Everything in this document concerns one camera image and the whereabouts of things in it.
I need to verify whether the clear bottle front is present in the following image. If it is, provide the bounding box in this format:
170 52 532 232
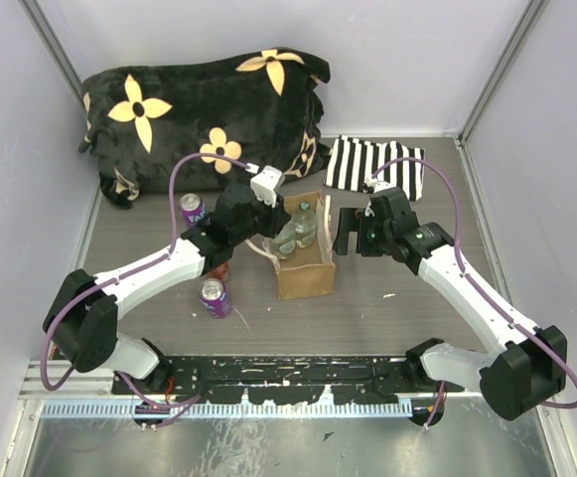
270 222 296 260

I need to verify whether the clear bottle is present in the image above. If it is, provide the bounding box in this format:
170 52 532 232
270 222 296 260
293 202 317 248

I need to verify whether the cat print canvas bag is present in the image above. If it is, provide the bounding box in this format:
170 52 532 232
246 191 336 300

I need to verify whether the purple soda can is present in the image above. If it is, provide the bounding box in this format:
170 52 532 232
179 193 209 229
199 278 232 318

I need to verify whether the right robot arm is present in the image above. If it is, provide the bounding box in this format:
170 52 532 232
333 187 570 420

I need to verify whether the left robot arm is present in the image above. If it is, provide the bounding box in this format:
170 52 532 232
42 181 289 394

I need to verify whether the black white striped cloth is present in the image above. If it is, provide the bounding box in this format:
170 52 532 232
324 135 425 201

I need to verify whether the red soda can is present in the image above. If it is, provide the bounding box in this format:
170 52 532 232
207 262 230 282

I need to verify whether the purple soda can front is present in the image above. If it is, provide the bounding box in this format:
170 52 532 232
199 278 232 318

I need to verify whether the black floral plush blanket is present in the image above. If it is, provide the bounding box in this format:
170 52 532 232
78 47 331 209

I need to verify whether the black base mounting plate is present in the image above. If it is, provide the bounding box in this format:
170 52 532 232
111 355 467 406

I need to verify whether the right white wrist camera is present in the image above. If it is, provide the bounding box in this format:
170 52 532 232
363 177 393 195

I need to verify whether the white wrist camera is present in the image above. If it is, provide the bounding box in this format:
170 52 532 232
363 177 393 195
245 163 285 208

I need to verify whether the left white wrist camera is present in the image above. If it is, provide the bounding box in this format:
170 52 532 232
245 163 285 208

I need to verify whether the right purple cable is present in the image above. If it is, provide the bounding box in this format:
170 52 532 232
366 156 577 429

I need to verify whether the aluminium rail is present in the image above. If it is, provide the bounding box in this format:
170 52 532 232
18 356 560 398

